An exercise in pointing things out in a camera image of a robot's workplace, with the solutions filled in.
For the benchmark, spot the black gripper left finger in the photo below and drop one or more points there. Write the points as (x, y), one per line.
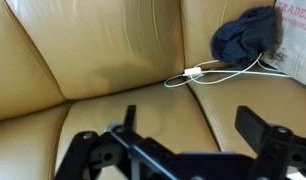
(83, 150)

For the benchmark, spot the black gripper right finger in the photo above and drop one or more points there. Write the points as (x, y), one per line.
(259, 133)

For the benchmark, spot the brown printed paper bag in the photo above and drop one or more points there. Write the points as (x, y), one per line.
(299, 40)

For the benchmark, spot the tan leather couch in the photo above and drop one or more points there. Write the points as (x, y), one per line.
(109, 50)

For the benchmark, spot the dark navy cloth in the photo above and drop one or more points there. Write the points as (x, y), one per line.
(246, 36)

